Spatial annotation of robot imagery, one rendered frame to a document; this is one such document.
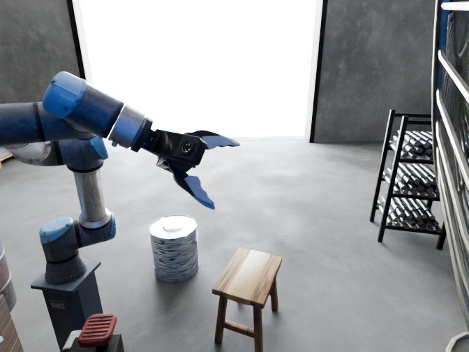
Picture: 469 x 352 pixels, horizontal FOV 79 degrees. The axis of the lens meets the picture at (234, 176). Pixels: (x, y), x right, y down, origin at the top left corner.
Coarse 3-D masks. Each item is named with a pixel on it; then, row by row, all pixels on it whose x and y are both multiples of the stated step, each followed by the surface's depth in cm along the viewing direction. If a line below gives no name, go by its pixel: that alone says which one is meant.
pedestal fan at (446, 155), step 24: (456, 0) 19; (456, 24) 20; (456, 48) 22; (432, 72) 12; (456, 72) 9; (432, 96) 13; (456, 96) 24; (432, 120) 13; (456, 120) 24; (456, 144) 9; (456, 168) 24; (456, 192) 10; (456, 216) 10; (456, 240) 11; (456, 264) 13
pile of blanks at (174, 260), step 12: (156, 240) 168; (168, 240) 165; (180, 240) 167; (192, 240) 174; (156, 252) 173; (168, 252) 168; (180, 252) 170; (192, 252) 176; (156, 264) 176; (168, 264) 171; (180, 264) 172; (192, 264) 178; (156, 276) 181; (168, 276) 175; (180, 276) 176; (192, 276) 181
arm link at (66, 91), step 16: (64, 80) 45; (80, 80) 47; (48, 96) 45; (64, 96) 45; (80, 96) 46; (96, 96) 47; (112, 96) 50; (64, 112) 46; (80, 112) 46; (96, 112) 47; (112, 112) 48; (80, 128) 50; (96, 128) 48
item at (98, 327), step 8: (88, 320) 58; (96, 320) 58; (104, 320) 58; (112, 320) 58; (88, 328) 56; (96, 328) 56; (104, 328) 56; (112, 328) 57; (80, 336) 55; (88, 336) 55; (96, 336) 55; (104, 336) 55; (80, 344) 53; (88, 344) 53; (96, 344) 54; (104, 344) 54
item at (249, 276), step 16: (240, 256) 147; (256, 256) 147; (272, 256) 147; (224, 272) 136; (240, 272) 136; (256, 272) 136; (272, 272) 136; (224, 288) 126; (240, 288) 126; (256, 288) 126; (272, 288) 150; (224, 304) 130; (256, 304) 119; (272, 304) 154; (224, 320) 134; (256, 320) 125; (256, 336) 127
